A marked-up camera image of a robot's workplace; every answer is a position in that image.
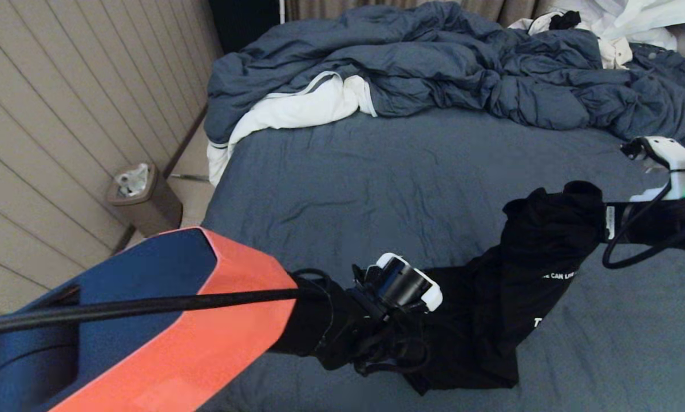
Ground black t-shirt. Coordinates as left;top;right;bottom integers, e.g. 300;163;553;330
402;181;606;395

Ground bed with blue sheet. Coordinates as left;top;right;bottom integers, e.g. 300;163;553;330
137;108;685;412

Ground dark blue denim garment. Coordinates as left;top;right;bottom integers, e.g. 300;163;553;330
628;43;685;115

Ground cream buttoned shirt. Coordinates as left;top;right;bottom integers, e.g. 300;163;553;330
598;36;634;69

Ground white crumpled garment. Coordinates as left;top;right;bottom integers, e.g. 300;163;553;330
508;0;685;52

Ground small black garment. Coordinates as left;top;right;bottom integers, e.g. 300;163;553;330
548;10;581;30

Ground white quilt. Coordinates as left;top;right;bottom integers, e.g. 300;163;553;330
207;72;377;188

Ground brown trash bin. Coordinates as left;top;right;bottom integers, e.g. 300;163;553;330
106;164;184;238

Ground crumpled blue duvet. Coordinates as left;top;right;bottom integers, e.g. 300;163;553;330
205;2;685;144

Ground beige curtain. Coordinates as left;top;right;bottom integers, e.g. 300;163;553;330
285;0;552;29

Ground dark cabinet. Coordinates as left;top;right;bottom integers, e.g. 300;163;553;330
208;0;281;55

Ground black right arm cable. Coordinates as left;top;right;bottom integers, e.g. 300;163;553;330
601;180;685;270

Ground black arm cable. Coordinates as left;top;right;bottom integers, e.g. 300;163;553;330
601;180;685;270
0;269;334;338

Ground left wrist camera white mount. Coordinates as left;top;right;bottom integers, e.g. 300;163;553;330
354;253;443;312

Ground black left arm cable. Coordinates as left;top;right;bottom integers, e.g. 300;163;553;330
0;269;334;338

